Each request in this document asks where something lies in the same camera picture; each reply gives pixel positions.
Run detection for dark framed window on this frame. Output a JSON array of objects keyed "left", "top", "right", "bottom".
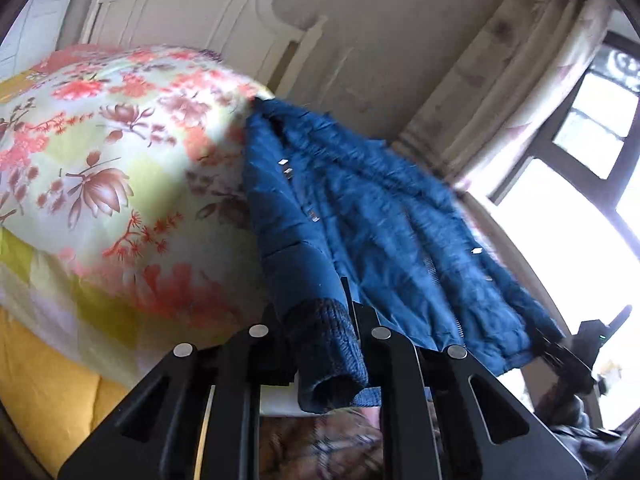
[{"left": 465, "top": 30, "right": 640, "bottom": 411}]

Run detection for floral quilt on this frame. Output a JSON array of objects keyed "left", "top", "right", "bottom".
[{"left": 0, "top": 45, "right": 276, "bottom": 391}]

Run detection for plaid pants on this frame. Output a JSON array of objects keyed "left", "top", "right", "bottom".
[{"left": 260, "top": 405, "right": 441, "bottom": 480}]

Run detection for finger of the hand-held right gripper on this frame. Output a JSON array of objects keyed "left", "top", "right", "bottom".
[{"left": 535, "top": 337, "right": 566, "bottom": 361}]

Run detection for person's right forearm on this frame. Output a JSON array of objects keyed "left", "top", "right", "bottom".
[{"left": 540, "top": 390, "right": 631, "bottom": 480}]

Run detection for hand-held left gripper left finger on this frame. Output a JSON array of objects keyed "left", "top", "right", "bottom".
[{"left": 57, "top": 310, "right": 301, "bottom": 480}]

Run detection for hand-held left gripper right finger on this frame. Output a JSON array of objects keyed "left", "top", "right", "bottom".
[{"left": 342, "top": 277, "right": 588, "bottom": 480}]

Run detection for yellow bed sheet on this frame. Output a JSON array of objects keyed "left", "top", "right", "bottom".
[{"left": 0, "top": 305, "right": 118, "bottom": 466}]

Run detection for white bed headboard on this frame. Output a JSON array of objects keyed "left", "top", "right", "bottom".
[{"left": 80, "top": 0, "right": 328, "bottom": 101}]

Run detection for blue quilted jacket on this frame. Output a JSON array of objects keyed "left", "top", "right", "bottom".
[{"left": 242, "top": 97, "right": 566, "bottom": 413}]

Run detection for white wardrobe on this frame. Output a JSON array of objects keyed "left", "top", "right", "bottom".
[{"left": 0, "top": 0, "right": 76, "bottom": 78}]

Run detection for sailboat print curtain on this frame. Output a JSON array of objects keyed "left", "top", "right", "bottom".
[{"left": 395, "top": 0, "right": 618, "bottom": 193}]

